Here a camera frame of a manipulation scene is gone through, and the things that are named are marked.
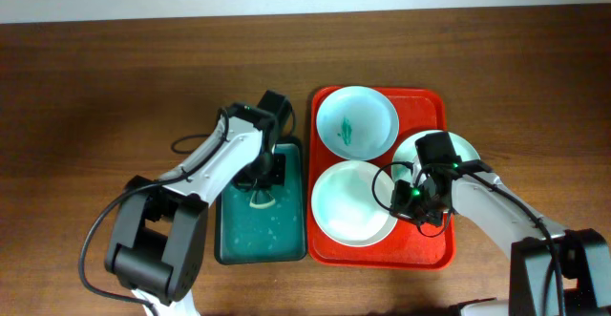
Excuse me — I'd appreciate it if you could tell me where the red plastic tray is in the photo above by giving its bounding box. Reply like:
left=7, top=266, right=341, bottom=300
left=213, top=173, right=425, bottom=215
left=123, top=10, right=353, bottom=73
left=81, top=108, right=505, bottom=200
left=306, top=86, right=456, bottom=270

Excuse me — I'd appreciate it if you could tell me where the light green plate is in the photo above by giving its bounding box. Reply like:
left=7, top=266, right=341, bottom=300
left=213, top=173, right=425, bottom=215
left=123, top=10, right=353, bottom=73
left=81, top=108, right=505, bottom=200
left=391, top=130, right=480, bottom=183

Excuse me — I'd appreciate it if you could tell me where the white plate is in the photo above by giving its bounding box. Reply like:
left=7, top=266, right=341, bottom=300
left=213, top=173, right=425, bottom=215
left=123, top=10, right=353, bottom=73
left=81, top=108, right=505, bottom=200
left=310, top=160, right=397, bottom=247

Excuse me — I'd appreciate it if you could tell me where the light blue plate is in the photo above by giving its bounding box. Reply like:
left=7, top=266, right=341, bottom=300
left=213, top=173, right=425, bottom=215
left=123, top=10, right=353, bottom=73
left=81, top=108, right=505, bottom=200
left=315, top=86, right=399, bottom=160

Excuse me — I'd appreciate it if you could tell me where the green yellow sponge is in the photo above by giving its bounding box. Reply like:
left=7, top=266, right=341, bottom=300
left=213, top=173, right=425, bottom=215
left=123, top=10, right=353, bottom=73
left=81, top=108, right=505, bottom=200
left=249, top=189, right=276, bottom=210

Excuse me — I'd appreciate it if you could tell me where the dark green water tray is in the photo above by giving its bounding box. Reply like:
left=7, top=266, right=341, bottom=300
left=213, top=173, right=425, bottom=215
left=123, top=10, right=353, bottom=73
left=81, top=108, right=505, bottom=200
left=215, top=137, right=307, bottom=265

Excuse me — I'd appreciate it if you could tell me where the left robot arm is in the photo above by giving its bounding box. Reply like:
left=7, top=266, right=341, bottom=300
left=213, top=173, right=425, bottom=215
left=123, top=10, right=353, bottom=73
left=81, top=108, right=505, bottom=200
left=104, top=91, right=294, bottom=315

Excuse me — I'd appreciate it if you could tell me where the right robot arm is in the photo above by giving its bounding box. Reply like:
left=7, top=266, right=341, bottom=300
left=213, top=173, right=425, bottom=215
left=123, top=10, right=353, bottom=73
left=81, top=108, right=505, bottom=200
left=390, top=130, right=610, bottom=315

